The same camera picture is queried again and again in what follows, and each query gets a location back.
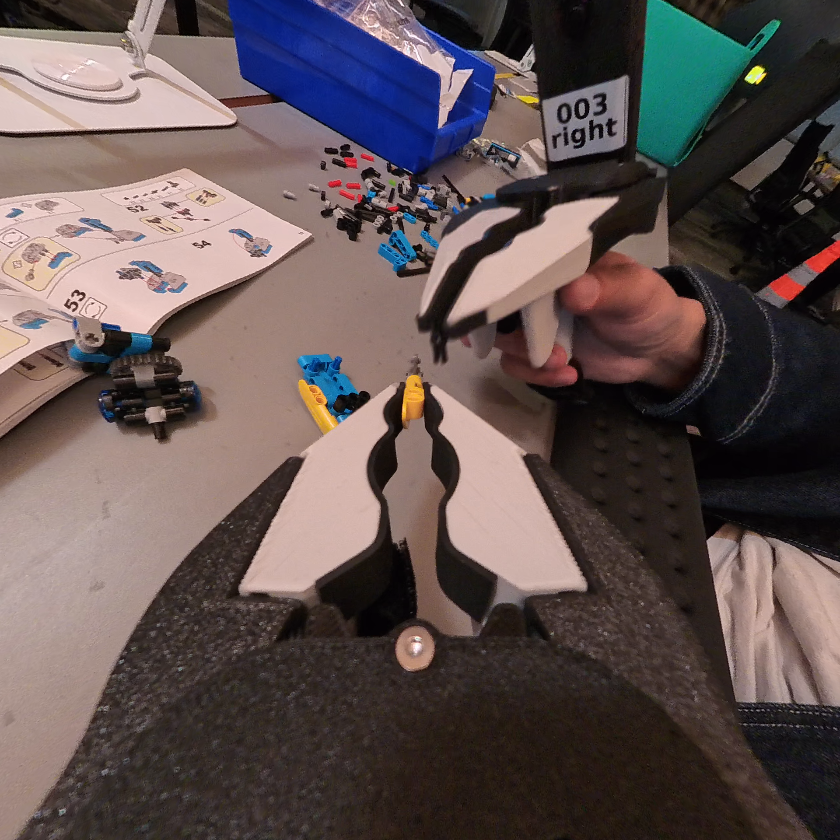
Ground blue plastic bin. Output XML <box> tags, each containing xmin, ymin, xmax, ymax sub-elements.
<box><xmin>227</xmin><ymin>0</ymin><xmax>496</xmax><ymax>175</ymax></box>

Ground person's right hand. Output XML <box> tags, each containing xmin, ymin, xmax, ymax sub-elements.
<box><xmin>495</xmin><ymin>251</ymin><xmax>708</xmax><ymax>389</ymax></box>

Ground crumpled clear plastic wrappers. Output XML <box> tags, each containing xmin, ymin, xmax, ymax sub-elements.
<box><xmin>338</xmin><ymin>0</ymin><xmax>473</xmax><ymax>126</ymax></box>

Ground open instruction booklet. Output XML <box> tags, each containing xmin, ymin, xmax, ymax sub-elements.
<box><xmin>0</xmin><ymin>168</ymin><xmax>315</xmax><ymax>437</ymax></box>

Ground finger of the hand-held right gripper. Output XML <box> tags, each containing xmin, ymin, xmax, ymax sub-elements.
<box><xmin>416</xmin><ymin>197</ymin><xmax>526</xmax><ymax>332</ymax></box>
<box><xmin>427</xmin><ymin>196</ymin><xmax>621</xmax><ymax>365</ymax></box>

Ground pile of small building pieces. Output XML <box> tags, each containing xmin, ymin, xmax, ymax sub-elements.
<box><xmin>283</xmin><ymin>141</ymin><xmax>546</xmax><ymax>277</ymax></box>

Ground person's white shirt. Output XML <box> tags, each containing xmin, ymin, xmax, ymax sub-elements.
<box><xmin>705</xmin><ymin>525</ymin><xmax>840</xmax><ymax>706</ymax></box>

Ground grey desk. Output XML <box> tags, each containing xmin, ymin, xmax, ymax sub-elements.
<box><xmin>0</xmin><ymin>29</ymin><xmax>559</xmax><ymax>821</ymax></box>

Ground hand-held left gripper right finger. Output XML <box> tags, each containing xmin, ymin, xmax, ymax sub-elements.
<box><xmin>427</xmin><ymin>384</ymin><xmax>588</xmax><ymax>623</ymax></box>

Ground yellow building piece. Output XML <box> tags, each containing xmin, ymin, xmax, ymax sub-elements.
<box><xmin>298</xmin><ymin>379</ymin><xmax>339</xmax><ymax>434</ymax></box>
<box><xmin>400</xmin><ymin>374</ymin><xmax>427</xmax><ymax>429</ymax></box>

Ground blue-yellow brick assembly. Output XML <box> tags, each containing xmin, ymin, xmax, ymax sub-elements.
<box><xmin>297</xmin><ymin>354</ymin><xmax>371</xmax><ymax>424</ymax></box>

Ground teal plastic case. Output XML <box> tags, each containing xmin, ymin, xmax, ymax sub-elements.
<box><xmin>637</xmin><ymin>0</ymin><xmax>782</xmax><ymax>168</ymax></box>

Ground white folding book stand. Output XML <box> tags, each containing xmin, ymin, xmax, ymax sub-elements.
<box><xmin>0</xmin><ymin>0</ymin><xmax>237</xmax><ymax>137</ymax></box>

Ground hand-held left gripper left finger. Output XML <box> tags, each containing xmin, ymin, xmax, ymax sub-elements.
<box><xmin>238</xmin><ymin>384</ymin><xmax>403</xmax><ymax>621</ymax></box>

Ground black perforated panel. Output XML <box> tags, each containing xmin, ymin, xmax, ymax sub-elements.
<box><xmin>551</xmin><ymin>387</ymin><xmax>736</xmax><ymax>710</ymax></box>

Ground person's right forearm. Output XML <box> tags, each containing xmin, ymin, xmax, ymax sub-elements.
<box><xmin>626</xmin><ymin>266</ymin><xmax>840</xmax><ymax>559</ymax></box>

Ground orange reflective striped cloth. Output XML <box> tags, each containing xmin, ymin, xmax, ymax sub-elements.
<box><xmin>758</xmin><ymin>239</ymin><xmax>840</xmax><ymax>309</ymax></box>

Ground blue tracked toy assembly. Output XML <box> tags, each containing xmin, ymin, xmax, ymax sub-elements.
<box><xmin>69</xmin><ymin>315</ymin><xmax>201</xmax><ymax>439</ymax></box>

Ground black office chair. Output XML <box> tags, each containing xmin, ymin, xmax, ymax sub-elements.
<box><xmin>715</xmin><ymin>118</ymin><xmax>840</xmax><ymax>277</ymax></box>

